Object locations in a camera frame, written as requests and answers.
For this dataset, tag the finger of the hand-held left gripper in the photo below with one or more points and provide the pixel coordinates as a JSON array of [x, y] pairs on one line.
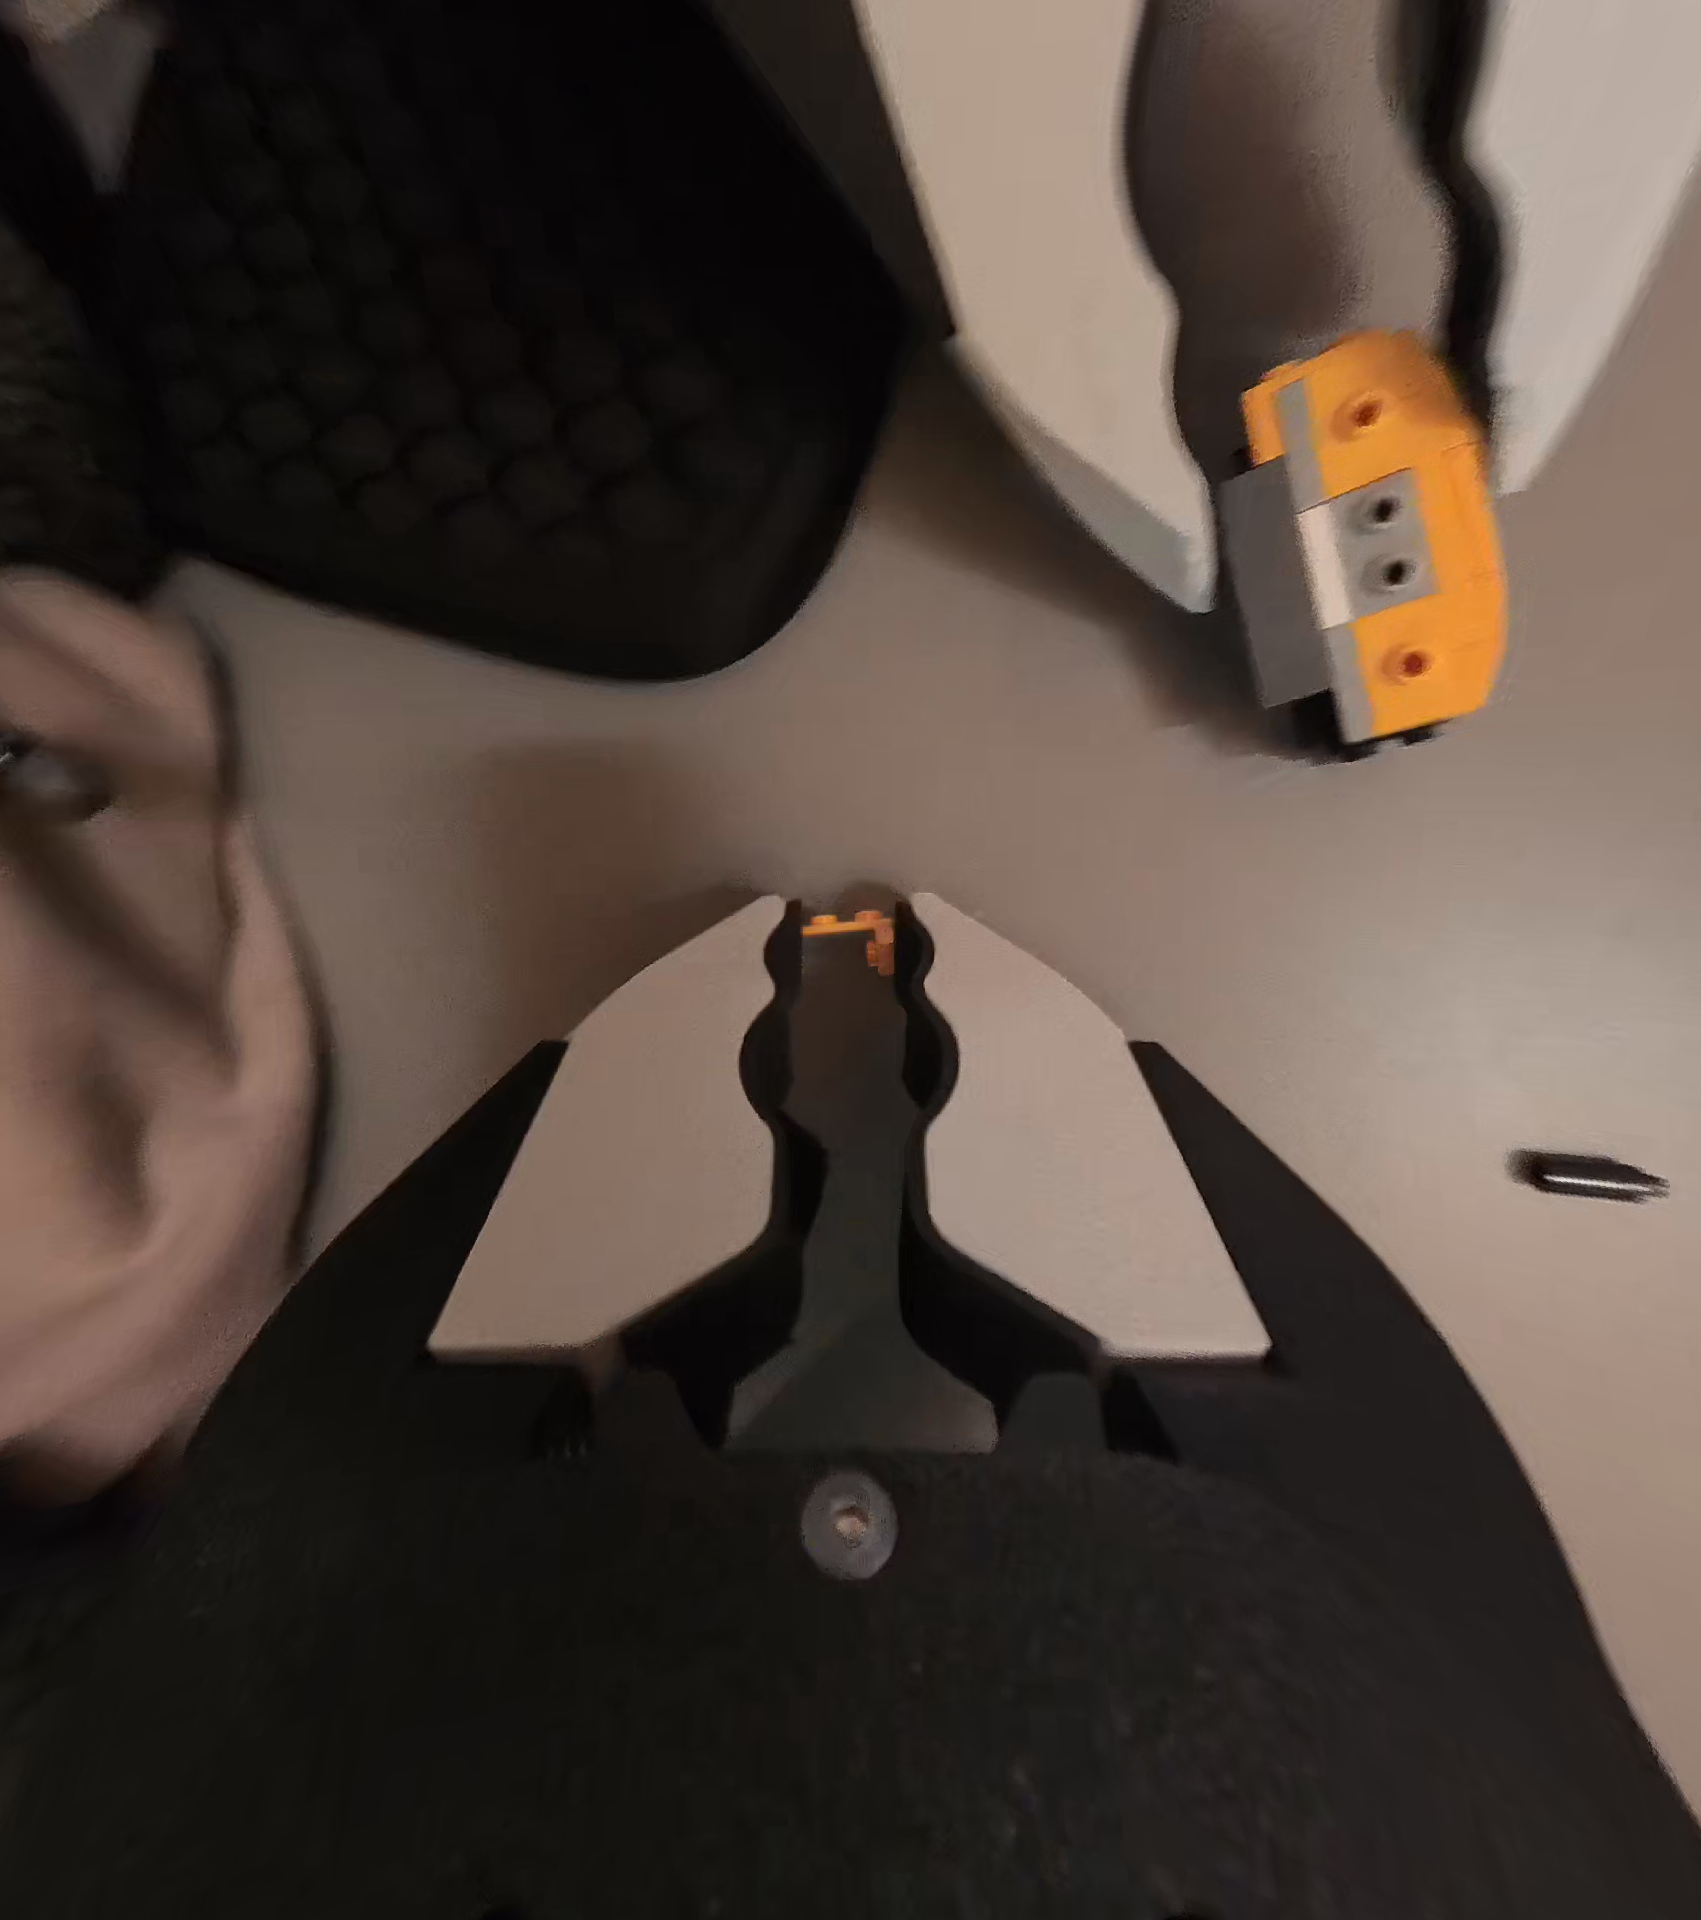
[[1031, 224], [1599, 180]]

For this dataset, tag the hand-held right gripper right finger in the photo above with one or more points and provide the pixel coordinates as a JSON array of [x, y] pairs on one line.
[[1075, 1171]]

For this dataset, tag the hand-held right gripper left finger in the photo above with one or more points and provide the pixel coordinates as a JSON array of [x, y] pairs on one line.
[[640, 1141]]

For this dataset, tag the small orange lego piece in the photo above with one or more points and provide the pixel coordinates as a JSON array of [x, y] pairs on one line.
[[834, 927]]

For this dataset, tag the orange lego car section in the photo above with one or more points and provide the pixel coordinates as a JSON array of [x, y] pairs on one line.
[[1436, 600]]

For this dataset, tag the small black lego pin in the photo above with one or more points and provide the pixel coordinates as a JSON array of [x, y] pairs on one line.
[[1586, 1174]]

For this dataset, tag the beige sweatshirt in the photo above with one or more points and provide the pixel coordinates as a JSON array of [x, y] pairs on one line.
[[85, 1124]]

